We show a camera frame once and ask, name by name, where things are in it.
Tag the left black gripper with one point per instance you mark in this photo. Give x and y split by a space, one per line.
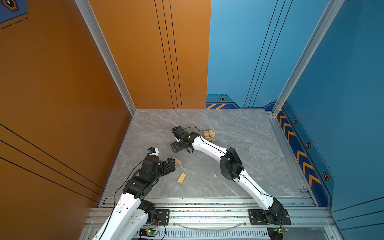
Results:
166 170

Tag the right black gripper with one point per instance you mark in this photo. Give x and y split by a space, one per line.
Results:
174 146

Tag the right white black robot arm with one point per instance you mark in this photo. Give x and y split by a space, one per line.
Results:
231 166

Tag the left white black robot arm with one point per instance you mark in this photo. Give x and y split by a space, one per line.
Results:
132 211

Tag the left green circuit board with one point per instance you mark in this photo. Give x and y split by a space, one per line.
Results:
147 233

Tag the green circuit board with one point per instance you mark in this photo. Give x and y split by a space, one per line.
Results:
277 234
147 233

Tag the right green circuit board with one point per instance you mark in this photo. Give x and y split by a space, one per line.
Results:
277 234

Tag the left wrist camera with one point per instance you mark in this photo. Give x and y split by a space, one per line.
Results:
153 151

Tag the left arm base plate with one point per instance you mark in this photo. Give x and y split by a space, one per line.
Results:
162 215

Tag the aluminium rail frame front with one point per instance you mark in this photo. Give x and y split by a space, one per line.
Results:
226 218

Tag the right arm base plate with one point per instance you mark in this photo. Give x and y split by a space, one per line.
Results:
261 217

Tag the left aluminium corner post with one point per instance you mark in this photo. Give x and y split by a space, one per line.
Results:
101 42

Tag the aluminium corner post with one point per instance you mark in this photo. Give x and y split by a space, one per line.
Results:
318 34
101 42

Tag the right aluminium corner post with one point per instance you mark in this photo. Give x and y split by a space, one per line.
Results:
318 34

